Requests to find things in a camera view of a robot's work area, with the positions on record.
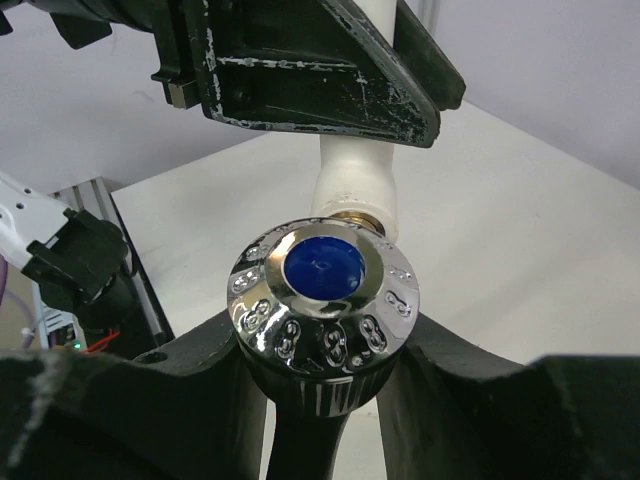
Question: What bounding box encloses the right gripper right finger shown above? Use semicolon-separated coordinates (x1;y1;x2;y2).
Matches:
377;316;639;479

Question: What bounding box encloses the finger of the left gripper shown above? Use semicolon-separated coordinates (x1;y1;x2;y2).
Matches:
183;1;440;148
394;1;466;111

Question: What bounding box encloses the white PVC pipe frame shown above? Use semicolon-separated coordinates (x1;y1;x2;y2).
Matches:
310;0;401;241

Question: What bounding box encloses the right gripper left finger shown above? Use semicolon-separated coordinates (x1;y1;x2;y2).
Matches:
1;312;266;479

